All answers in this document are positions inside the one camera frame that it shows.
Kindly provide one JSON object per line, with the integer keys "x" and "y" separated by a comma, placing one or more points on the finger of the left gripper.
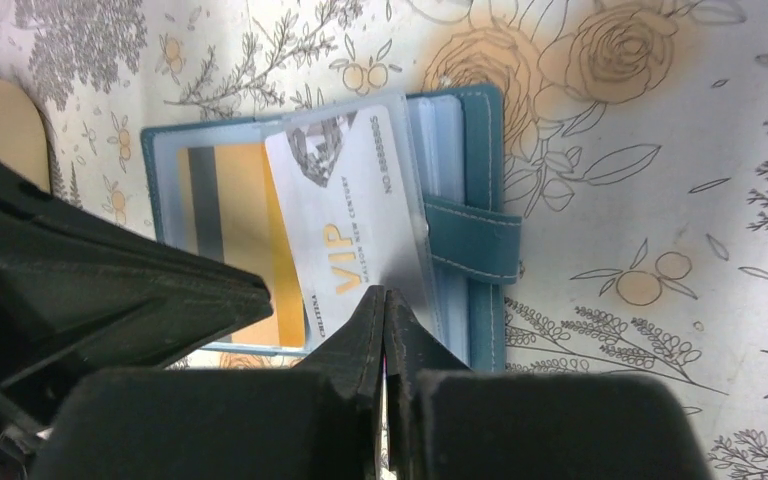
{"x": 79, "y": 294}

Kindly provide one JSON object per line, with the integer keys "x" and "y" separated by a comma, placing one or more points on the blue leather card holder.
{"x": 457, "y": 136}

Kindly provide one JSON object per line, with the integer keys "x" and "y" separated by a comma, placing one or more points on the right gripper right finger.
{"x": 449, "y": 422}

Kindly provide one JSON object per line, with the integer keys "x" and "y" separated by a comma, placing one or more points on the white VIP credit card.
{"x": 349, "y": 193}

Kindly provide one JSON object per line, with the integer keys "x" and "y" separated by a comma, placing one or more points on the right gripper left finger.
{"x": 316, "y": 420}

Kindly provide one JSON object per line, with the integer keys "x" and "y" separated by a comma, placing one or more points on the beige oval tray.
{"x": 23, "y": 140}

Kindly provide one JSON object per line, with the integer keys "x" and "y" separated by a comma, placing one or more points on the floral patterned table mat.
{"x": 636, "y": 153}

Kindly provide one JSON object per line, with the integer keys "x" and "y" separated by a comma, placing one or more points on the gold striped credit card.
{"x": 231, "y": 214}

